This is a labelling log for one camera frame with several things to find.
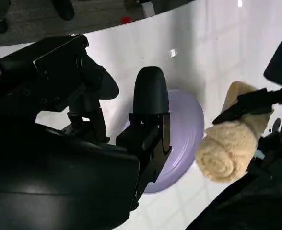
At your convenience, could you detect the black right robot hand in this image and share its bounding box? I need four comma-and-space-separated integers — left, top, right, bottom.
0, 34, 173, 230

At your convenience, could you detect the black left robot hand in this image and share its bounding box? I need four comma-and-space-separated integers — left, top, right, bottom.
212, 88, 282, 178

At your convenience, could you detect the beige towel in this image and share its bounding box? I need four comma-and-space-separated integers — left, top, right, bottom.
195, 80, 275, 184

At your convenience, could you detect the lilac plate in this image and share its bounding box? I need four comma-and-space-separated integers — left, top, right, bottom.
144, 90, 205, 195

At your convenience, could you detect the white post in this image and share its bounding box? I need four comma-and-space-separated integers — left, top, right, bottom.
141, 0, 156, 17

